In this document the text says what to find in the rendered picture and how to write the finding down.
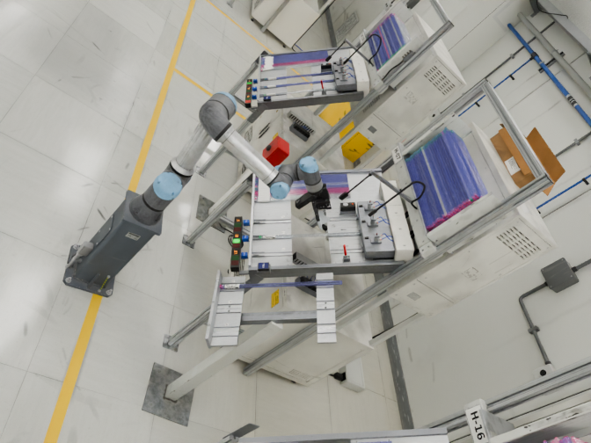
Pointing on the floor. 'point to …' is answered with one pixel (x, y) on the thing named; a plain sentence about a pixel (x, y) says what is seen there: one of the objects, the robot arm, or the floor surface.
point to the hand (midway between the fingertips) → (319, 219)
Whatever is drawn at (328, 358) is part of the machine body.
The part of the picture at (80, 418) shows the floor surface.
